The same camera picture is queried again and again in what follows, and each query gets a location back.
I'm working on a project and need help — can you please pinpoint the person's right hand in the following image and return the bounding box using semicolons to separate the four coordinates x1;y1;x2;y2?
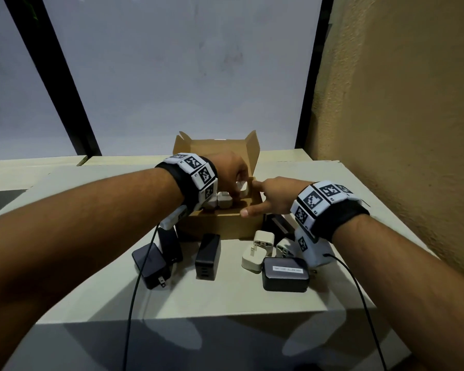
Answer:
241;176;314;226

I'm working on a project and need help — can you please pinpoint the person's left hand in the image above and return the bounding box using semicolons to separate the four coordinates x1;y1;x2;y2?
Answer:
211;151;252;200

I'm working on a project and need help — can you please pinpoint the brown cardboard box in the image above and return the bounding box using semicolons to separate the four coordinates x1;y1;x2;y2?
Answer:
173;130;266;241

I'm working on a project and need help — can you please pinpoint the person's right forearm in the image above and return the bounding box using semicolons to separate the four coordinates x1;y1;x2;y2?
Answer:
330;215;464;371

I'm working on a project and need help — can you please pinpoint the person's left forearm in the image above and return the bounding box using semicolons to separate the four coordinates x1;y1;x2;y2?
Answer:
0;167;186;371

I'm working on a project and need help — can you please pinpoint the black rectangular charger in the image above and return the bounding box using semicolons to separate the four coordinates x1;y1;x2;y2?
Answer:
263;213;295;244

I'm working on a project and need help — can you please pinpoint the cream travel adapter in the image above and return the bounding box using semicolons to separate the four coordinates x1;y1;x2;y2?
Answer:
242;230;275;274

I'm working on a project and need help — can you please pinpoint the left marker wristband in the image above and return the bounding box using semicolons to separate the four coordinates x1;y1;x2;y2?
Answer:
155;152;219;213

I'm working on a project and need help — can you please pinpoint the marker wristband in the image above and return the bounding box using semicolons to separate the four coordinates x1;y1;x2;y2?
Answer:
155;152;219;213
290;181;370;244

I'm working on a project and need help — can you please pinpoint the white plug adapter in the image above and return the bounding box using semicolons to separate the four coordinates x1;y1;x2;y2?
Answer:
276;238;307;264

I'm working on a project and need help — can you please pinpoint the black multi-port charger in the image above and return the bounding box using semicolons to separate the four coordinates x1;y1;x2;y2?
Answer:
195;233;221;282

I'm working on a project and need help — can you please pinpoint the right marker wristband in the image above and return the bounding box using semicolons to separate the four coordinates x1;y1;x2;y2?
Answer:
290;181;370;244

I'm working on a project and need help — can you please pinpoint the black charger with white label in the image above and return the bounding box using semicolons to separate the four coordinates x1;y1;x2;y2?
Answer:
262;257;311;293

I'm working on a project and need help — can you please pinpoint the black charger block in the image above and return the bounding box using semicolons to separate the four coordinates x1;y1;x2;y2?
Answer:
156;226;184;265

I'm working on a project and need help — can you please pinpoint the black charger with prongs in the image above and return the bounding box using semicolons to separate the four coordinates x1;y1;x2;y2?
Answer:
132;242;173;290

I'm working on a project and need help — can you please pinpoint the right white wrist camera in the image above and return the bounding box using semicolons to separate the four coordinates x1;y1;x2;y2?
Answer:
294;224;335;269

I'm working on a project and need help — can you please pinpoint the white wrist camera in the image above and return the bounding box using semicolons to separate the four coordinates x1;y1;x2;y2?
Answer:
294;224;335;269
160;205;191;231

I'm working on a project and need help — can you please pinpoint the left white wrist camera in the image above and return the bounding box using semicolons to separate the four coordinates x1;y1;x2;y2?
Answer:
160;205;191;231

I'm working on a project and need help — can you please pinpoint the black window frame bar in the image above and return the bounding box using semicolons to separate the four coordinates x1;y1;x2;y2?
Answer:
295;0;335;150
2;0;102;157

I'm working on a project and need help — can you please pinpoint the left black camera cable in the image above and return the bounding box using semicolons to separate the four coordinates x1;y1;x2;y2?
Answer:
122;225;161;371

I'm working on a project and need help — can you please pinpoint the black camera cable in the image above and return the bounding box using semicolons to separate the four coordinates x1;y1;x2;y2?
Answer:
323;253;388;371
122;225;161;371

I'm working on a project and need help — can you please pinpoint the right black camera cable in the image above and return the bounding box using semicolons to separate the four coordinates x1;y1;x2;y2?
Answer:
323;253;388;371

